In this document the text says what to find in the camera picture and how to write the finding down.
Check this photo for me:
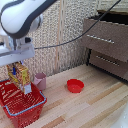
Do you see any red bowl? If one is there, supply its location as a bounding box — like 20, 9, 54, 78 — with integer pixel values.
66, 78, 85, 94

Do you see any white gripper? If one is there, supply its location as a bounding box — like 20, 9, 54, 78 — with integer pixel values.
0, 41, 36, 76

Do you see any pink cup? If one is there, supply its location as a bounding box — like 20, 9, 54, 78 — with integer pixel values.
33, 72, 48, 91

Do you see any brown drawer cabinet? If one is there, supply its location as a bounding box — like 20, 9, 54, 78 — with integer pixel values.
81, 9, 128, 82

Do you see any red shopping basket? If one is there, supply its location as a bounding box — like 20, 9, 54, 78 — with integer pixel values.
0, 78, 48, 128

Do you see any colourful snack box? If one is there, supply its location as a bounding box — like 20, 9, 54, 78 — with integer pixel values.
6, 61, 33, 95

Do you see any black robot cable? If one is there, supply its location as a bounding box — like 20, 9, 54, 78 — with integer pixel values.
34, 0, 123, 50

